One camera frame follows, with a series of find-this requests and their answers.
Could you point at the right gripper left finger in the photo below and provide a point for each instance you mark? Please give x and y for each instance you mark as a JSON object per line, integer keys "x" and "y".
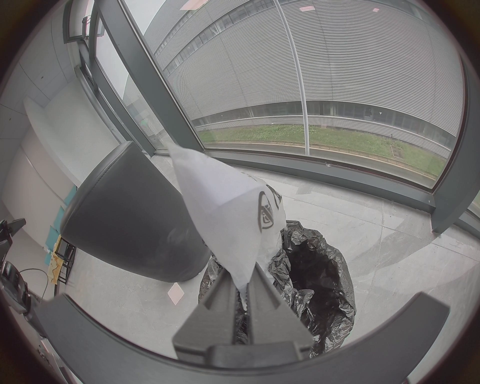
{"x": 210, "y": 322}

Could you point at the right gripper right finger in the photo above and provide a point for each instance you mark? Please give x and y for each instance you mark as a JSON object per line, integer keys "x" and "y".
{"x": 273, "y": 318}

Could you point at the black plastic bag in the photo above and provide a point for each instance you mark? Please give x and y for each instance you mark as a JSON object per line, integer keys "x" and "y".
{"x": 330, "y": 300}

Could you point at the white printed wrapper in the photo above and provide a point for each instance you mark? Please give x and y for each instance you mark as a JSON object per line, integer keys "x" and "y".
{"x": 221, "y": 202}

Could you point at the dark grey round chair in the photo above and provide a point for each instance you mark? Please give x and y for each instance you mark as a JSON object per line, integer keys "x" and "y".
{"x": 127, "y": 217}

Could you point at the window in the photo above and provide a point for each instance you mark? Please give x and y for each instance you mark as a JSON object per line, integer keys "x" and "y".
{"x": 157, "y": 93}

